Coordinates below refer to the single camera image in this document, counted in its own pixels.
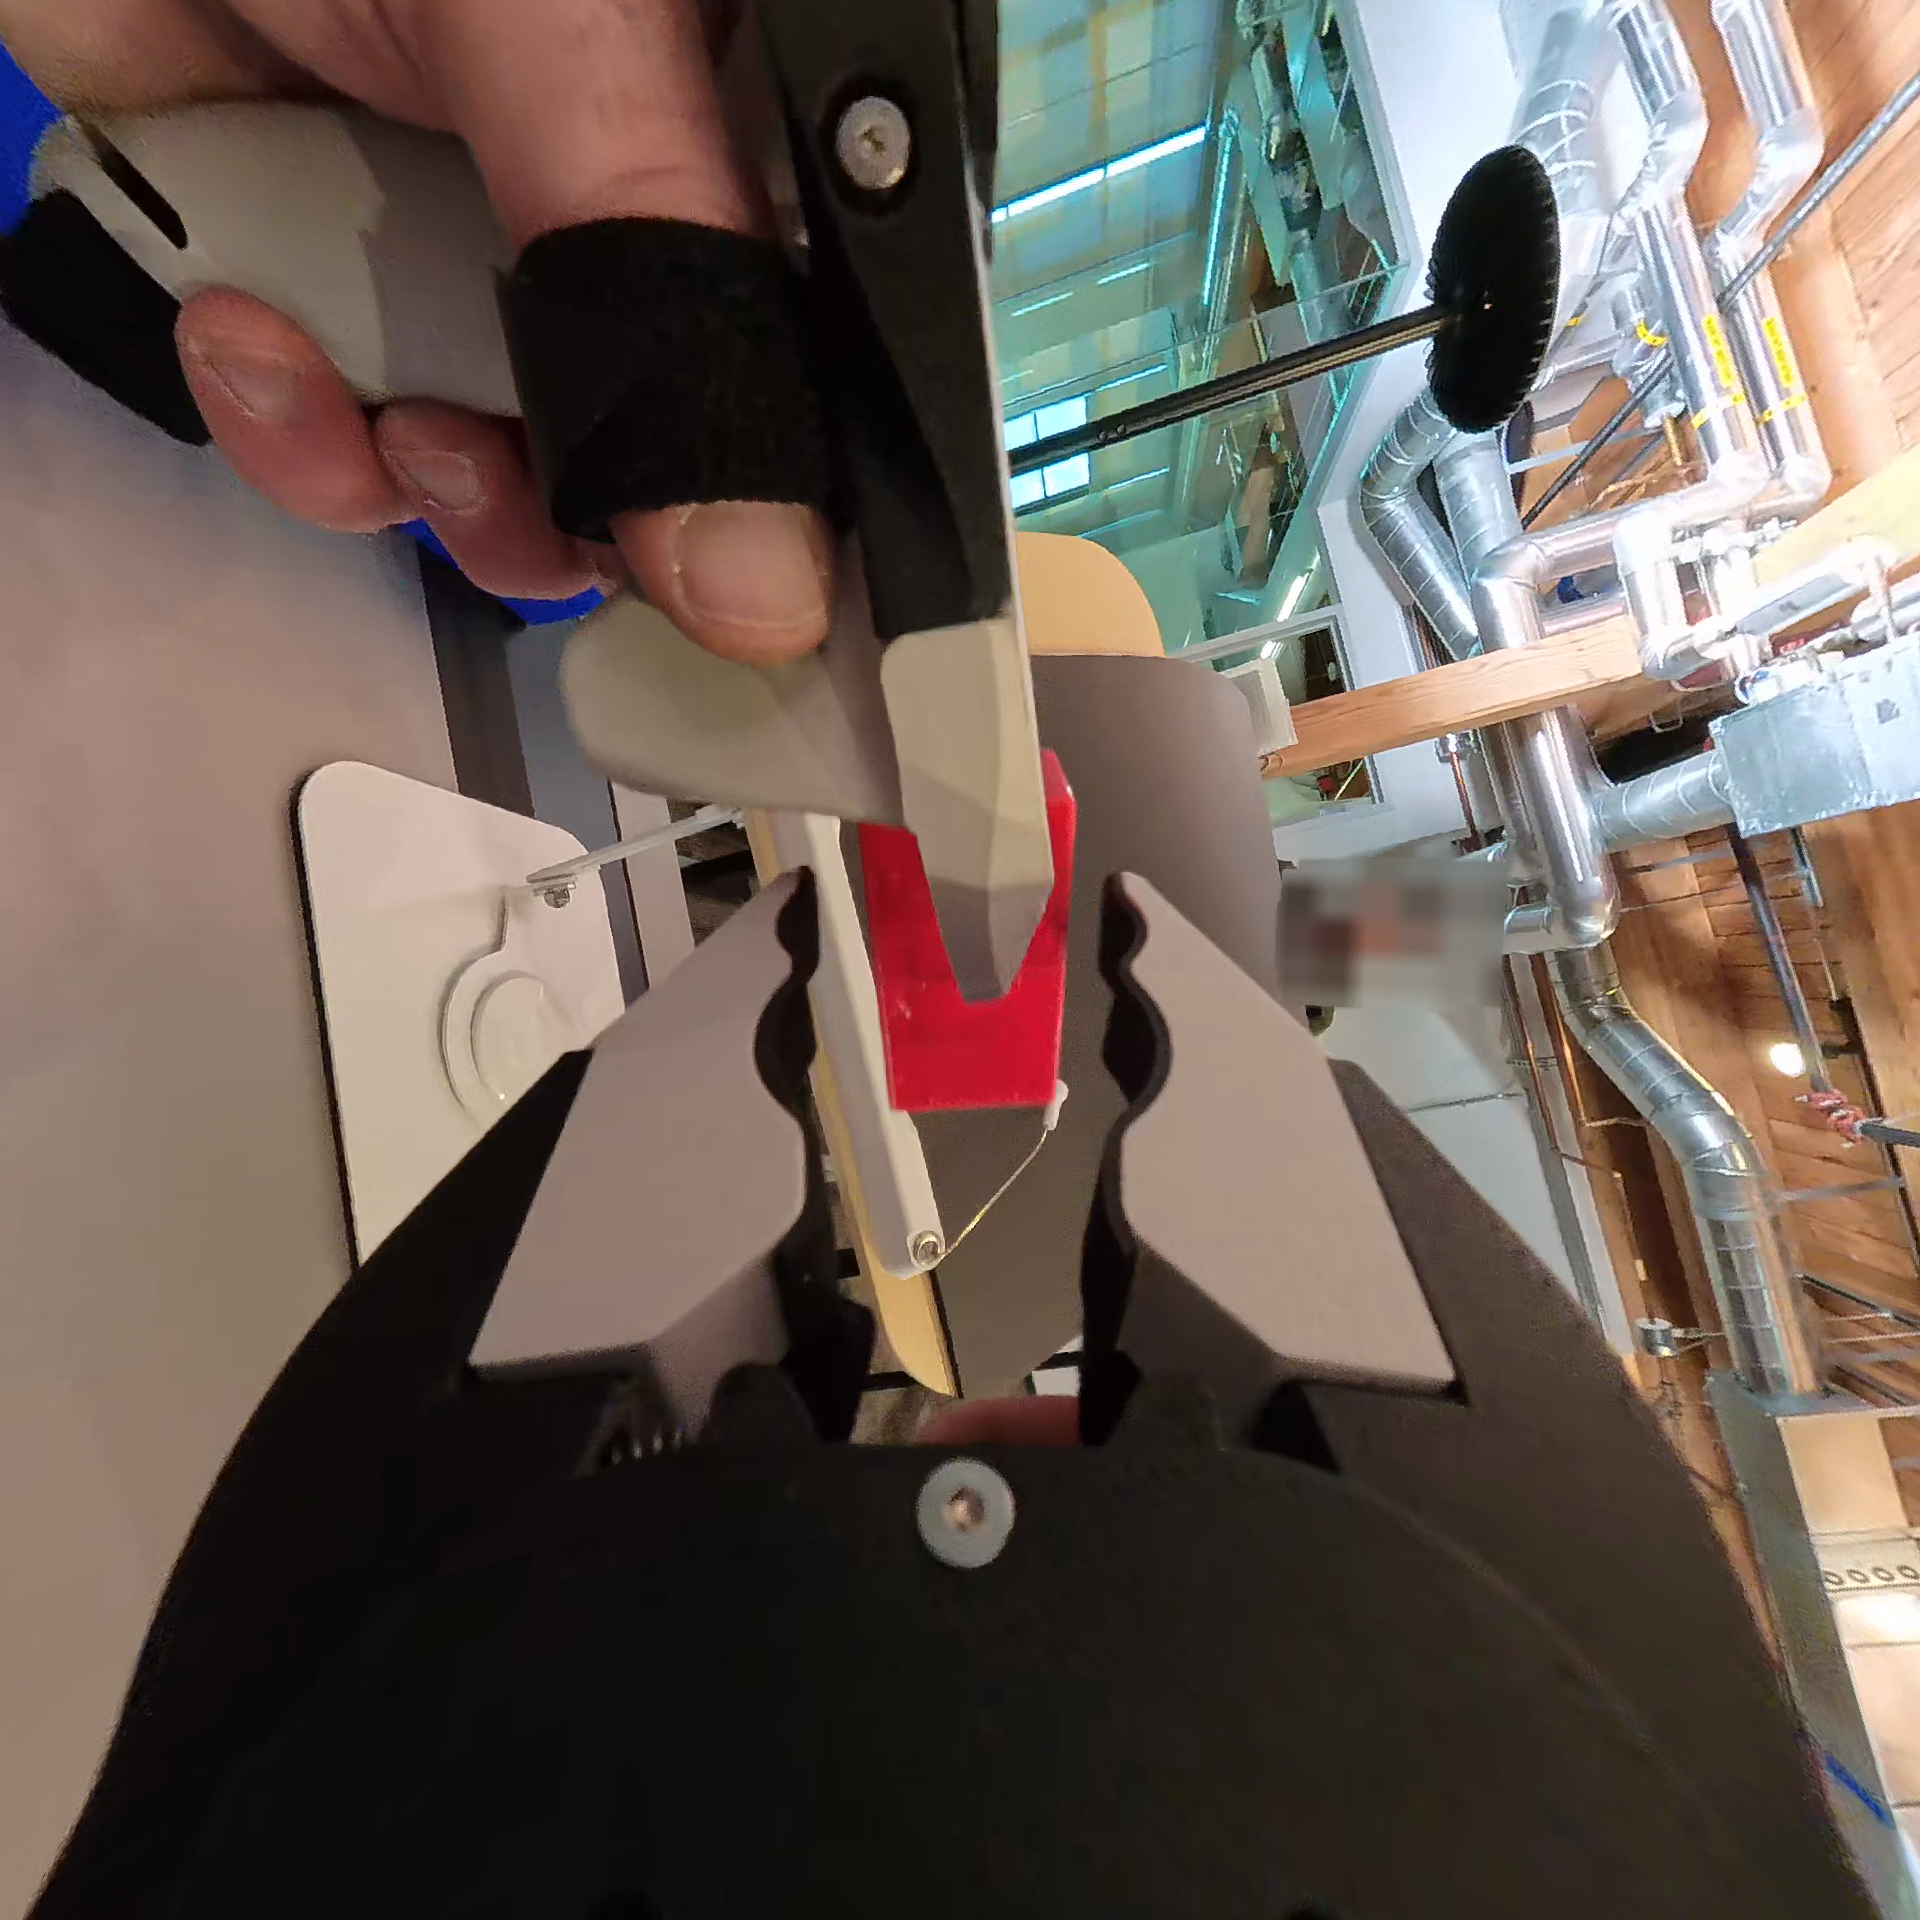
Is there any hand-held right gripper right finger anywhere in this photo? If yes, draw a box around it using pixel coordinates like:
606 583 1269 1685
1089 869 1461 1406

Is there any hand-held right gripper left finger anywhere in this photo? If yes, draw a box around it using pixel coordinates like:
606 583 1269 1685
470 869 833 1406

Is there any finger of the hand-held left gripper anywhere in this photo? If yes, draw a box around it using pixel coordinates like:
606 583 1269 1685
880 609 1060 952
561 594 908 831

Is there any red plastic block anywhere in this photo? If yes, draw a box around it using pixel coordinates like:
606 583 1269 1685
853 746 1080 1119

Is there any person's left hand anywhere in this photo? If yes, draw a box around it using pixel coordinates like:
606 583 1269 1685
0 0 850 667

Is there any black backdrop board stand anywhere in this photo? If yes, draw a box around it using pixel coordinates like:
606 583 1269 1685
745 531 1329 1397

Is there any silver ceiling duct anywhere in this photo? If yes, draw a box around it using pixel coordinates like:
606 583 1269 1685
1361 0 1920 1411

